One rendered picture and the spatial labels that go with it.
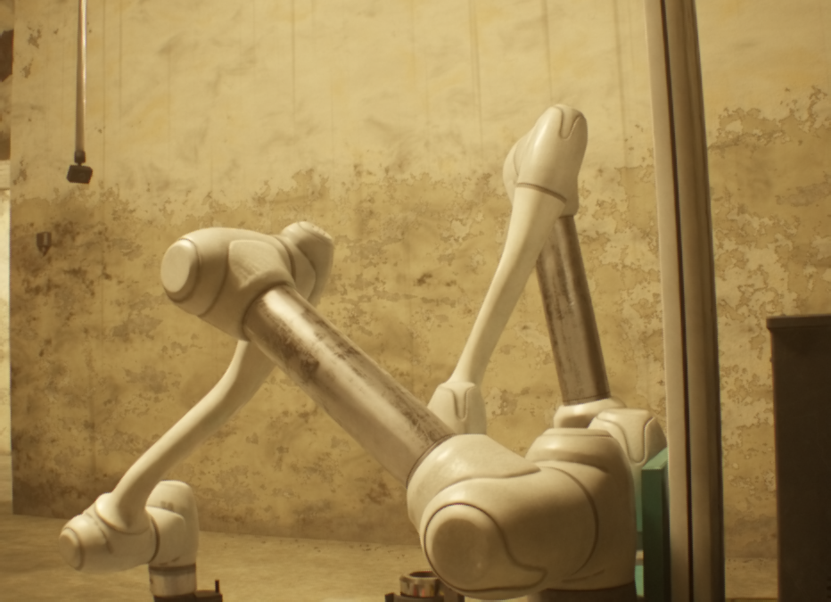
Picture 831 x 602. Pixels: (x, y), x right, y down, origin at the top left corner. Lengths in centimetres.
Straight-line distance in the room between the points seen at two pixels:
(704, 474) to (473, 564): 45
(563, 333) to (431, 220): 249
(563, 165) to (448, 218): 258
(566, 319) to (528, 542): 92
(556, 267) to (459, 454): 85
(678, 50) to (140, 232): 413
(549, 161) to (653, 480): 67
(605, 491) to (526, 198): 71
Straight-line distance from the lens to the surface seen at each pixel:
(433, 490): 133
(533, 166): 198
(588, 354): 213
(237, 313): 156
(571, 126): 201
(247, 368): 181
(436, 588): 200
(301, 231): 172
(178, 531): 197
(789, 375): 146
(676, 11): 165
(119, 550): 187
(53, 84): 604
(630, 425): 194
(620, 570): 150
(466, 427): 192
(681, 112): 161
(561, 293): 212
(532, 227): 196
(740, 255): 416
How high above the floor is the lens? 80
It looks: 5 degrees up
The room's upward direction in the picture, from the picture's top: 2 degrees counter-clockwise
